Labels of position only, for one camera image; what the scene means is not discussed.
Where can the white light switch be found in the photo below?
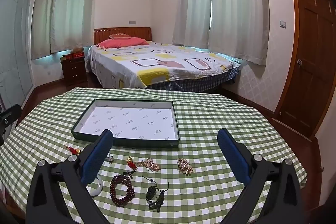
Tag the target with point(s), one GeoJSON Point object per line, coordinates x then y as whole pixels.
{"type": "Point", "coordinates": [282, 24]}

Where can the green checkered tablecloth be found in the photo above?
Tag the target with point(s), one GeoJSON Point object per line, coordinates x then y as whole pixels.
{"type": "Point", "coordinates": [210, 121]}

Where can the brown wooden door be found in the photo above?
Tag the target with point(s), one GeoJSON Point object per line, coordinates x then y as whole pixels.
{"type": "Point", "coordinates": [307, 69]}

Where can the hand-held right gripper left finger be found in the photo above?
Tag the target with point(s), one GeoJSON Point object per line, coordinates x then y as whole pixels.
{"type": "Point", "coordinates": [95, 161]}

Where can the brown plush toy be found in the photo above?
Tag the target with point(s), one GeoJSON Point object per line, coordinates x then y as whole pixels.
{"type": "Point", "coordinates": [78, 50]}

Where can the blue plaid bed cover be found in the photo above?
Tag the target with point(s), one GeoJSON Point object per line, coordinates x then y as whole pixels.
{"type": "Point", "coordinates": [197, 82]}

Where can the small red cushion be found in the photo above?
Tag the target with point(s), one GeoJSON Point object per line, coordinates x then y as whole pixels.
{"type": "Point", "coordinates": [119, 35]}

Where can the small silver earring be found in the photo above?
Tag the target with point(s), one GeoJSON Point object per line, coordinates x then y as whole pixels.
{"type": "Point", "coordinates": [109, 159]}

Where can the glass sliding wardrobe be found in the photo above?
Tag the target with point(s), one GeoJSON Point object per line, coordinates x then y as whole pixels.
{"type": "Point", "coordinates": [15, 43]}

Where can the white jade bangle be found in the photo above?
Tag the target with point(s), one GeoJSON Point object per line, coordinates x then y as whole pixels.
{"type": "Point", "coordinates": [99, 188]}

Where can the red gift box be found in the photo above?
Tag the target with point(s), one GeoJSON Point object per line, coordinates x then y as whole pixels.
{"type": "Point", "coordinates": [78, 55]}

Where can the dark wooden nightstand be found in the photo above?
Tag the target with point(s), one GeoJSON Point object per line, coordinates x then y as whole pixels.
{"type": "Point", "coordinates": [74, 71]}

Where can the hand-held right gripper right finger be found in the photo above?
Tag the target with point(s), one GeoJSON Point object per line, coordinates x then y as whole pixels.
{"type": "Point", "coordinates": [233, 158]}

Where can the wooden bed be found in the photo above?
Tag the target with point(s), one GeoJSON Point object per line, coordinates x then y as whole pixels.
{"type": "Point", "coordinates": [120, 31]}

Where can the narrow white curtain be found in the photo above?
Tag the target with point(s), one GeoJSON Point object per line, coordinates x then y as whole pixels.
{"type": "Point", "coordinates": [193, 3]}
{"type": "Point", "coordinates": [44, 16]}

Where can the patterned white bedsheet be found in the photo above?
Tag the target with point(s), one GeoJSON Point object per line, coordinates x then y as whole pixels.
{"type": "Point", "coordinates": [157, 58]}

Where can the wide white curtain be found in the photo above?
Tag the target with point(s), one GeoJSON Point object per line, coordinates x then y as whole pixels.
{"type": "Point", "coordinates": [239, 8]}
{"type": "Point", "coordinates": [76, 3]}

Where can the pink pillow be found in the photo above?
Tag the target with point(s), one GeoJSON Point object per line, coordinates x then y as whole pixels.
{"type": "Point", "coordinates": [120, 43]}

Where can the gold rhinestone brooch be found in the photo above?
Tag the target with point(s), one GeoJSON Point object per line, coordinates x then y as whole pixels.
{"type": "Point", "coordinates": [185, 166]}

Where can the red tassel charm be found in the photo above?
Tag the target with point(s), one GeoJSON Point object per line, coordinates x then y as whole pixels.
{"type": "Point", "coordinates": [73, 150]}

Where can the red and gold charm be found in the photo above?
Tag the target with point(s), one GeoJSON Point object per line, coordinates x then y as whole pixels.
{"type": "Point", "coordinates": [131, 163]}

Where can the flat red box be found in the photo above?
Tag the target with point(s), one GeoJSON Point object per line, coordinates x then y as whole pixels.
{"type": "Point", "coordinates": [66, 58]}

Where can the white shallow tray box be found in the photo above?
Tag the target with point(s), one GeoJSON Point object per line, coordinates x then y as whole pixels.
{"type": "Point", "coordinates": [131, 119]}

